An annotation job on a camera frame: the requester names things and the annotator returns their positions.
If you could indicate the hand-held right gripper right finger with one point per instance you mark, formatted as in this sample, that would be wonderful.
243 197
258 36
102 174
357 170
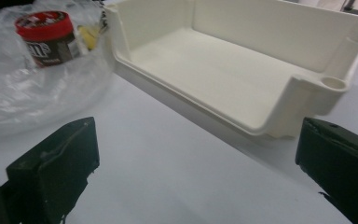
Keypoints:
341 168

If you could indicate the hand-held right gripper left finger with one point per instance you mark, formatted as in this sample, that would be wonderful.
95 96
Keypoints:
59 168

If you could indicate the clear printed plastic bag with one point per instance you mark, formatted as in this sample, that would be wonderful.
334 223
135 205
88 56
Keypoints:
28 99

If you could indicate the red-lidded dark candy jar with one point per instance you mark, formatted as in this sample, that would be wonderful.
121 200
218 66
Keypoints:
48 46

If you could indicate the white plastic bin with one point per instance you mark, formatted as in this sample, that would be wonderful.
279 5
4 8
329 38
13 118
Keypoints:
214 71

